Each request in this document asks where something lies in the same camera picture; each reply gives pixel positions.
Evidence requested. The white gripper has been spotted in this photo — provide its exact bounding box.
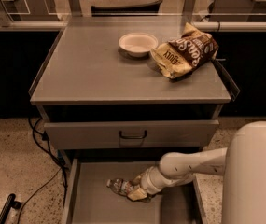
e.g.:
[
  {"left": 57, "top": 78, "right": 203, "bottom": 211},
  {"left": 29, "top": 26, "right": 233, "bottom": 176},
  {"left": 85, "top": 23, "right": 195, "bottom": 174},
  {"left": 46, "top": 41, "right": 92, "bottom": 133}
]
[{"left": 127, "top": 166, "right": 194, "bottom": 201}]

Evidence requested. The clear plastic water bottle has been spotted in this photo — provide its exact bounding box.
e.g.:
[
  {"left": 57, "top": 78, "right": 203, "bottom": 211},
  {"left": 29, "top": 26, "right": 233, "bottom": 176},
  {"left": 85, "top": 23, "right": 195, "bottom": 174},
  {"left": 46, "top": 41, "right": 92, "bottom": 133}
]
[{"left": 105, "top": 177, "right": 154, "bottom": 203}]

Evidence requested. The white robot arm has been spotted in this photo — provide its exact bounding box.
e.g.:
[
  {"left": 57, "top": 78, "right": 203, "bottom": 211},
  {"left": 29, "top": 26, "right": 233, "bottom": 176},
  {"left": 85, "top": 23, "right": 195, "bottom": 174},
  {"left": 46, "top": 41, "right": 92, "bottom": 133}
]
[{"left": 128, "top": 121, "right": 266, "bottom": 224}]

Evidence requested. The grey open middle drawer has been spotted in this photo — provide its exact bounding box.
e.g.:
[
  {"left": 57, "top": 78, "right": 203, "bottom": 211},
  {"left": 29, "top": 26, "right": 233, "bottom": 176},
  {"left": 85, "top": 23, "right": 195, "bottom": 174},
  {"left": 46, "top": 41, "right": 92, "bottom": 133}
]
[{"left": 62, "top": 159, "right": 203, "bottom": 224}]

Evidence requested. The grey top drawer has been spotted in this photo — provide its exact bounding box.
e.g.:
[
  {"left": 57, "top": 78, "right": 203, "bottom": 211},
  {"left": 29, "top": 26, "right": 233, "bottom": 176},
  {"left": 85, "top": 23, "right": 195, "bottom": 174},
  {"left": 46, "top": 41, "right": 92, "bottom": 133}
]
[{"left": 44, "top": 120, "right": 219, "bottom": 149}]

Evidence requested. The grey drawer cabinet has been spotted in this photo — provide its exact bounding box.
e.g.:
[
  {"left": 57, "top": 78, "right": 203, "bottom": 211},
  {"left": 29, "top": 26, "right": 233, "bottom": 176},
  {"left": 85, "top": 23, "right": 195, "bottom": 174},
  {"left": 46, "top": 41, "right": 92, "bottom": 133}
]
[{"left": 31, "top": 26, "right": 233, "bottom": 163}]

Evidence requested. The black power strip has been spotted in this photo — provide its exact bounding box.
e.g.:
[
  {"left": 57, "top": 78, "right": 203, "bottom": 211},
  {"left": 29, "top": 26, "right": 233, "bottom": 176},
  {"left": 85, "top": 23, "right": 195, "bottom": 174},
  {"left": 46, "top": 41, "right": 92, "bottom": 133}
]
[{"left": 0, "top": 193, "right": 21, "bottom": 224}]

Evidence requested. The brown yellow chip bag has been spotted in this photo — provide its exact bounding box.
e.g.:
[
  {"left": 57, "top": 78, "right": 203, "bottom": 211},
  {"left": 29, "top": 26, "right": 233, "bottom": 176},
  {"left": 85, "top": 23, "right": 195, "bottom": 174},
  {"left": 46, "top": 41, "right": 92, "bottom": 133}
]
[{"left": 150, "top": 23, "right": 219, "bottom": 79}]

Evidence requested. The white paper bowl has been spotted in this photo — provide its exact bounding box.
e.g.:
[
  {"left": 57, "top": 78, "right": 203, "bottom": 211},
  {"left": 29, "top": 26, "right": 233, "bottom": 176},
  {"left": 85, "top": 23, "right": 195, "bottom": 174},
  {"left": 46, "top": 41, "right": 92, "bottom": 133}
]
[{"left": 119, "top": 33, "right": 158, "bottom": 58}]

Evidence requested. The clear acrylic barrier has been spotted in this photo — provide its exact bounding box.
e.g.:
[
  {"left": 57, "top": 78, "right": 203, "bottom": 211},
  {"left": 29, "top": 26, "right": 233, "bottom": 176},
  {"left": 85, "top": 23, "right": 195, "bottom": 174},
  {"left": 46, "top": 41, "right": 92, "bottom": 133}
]
[{"left": 0, "top": 0, "right": 266, "bottom": 29}]

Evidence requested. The black drawer handle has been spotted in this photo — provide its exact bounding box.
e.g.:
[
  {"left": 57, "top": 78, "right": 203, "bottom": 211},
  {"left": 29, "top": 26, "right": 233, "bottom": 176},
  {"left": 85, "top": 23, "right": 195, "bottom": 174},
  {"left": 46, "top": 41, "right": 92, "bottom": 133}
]
[{"left": 119, "top": 130, "right": 148, "bottom": 140}]

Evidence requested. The black floor cable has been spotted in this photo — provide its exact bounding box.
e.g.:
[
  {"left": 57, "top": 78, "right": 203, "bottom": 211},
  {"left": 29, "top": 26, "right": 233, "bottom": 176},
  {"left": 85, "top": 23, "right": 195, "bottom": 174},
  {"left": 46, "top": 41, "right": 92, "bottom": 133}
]
[{"left": 0, "top": 117, "right": 69, "bottom": 224}]

